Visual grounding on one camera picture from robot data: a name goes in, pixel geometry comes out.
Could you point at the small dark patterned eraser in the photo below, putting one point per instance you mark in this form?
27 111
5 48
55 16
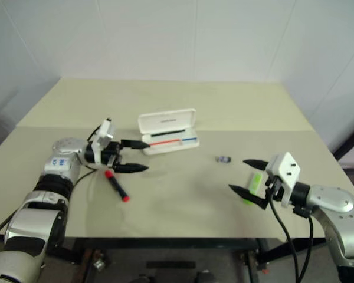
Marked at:
223 159

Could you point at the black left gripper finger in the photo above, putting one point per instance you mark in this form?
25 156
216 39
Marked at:
134 144
132 168

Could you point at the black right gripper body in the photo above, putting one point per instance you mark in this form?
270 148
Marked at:
275 188

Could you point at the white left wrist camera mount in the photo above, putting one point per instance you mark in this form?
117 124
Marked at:
104 135

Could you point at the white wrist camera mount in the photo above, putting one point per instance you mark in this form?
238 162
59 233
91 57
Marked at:
286 168
104 135

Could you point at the green rectangular eraser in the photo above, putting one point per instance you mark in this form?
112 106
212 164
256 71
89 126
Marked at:
256 181

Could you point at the silver metal bracket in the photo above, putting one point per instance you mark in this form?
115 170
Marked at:
99 264

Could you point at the red and black marker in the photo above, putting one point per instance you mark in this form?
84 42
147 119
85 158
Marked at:
116 185

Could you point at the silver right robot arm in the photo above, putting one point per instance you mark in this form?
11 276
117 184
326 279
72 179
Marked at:
333 197

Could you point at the black metal table frame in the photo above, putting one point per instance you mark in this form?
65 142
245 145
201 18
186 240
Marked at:
165 243

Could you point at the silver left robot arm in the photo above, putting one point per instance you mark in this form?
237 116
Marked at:
62 147

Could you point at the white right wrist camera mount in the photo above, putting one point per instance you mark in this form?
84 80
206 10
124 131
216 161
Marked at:
286 168

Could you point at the small red frame clamp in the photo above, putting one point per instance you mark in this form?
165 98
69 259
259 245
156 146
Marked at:
264 268

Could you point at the white hard pencil case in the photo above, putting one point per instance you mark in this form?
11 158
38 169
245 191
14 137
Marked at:
165 121

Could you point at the dark rounded shape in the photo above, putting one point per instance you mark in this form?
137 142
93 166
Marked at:
205 277

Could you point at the thin black pen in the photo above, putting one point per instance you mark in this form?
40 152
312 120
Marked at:
168 132

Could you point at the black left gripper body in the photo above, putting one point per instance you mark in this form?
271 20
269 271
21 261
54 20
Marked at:
110 153

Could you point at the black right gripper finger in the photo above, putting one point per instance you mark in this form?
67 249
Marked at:
249 196
256 164

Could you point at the black metal stand frame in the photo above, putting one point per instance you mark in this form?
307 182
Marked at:
351 141

